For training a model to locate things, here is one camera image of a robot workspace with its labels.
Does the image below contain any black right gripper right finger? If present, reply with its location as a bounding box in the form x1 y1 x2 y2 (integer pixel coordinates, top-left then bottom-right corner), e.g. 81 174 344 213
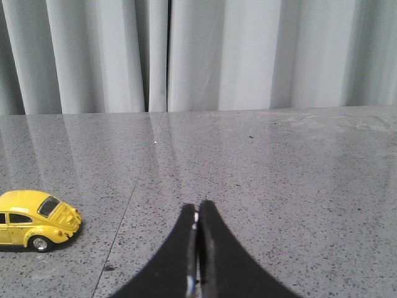
198 201 298 297

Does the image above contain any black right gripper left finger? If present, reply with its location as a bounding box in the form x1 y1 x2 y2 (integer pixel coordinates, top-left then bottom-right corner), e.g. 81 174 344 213
112 204 197 297

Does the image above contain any yellow toy beetle car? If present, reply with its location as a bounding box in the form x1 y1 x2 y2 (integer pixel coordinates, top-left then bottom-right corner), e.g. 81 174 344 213
1 190 82 253

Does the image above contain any grey curtain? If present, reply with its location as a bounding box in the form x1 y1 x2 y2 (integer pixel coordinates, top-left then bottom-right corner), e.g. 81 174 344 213
1 1 396 114

